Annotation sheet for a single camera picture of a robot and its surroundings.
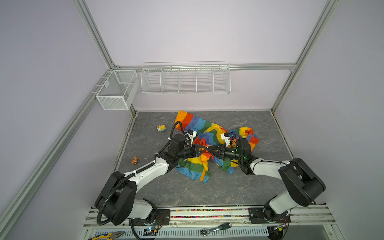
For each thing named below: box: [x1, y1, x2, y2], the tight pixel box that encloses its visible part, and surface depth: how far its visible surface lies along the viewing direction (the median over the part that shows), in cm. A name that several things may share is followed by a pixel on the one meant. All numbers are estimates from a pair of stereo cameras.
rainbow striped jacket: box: [174, 111, 260, 184], surface depth 88 cm
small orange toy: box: [131, 156, 139, 165], surface depth 95 cm
